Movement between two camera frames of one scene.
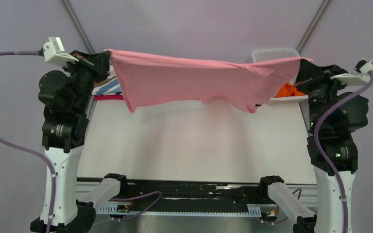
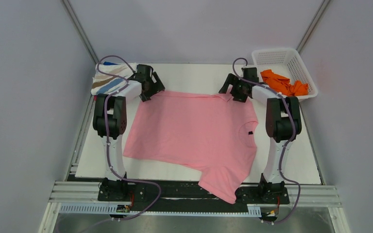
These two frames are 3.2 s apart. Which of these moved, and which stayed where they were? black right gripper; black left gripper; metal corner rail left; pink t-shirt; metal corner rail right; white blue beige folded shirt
Moved: pink t-shirt; black right gripper; black left gripper
Stayed: metal corner rail right; metal corner rail left; white blue beige folded shirt
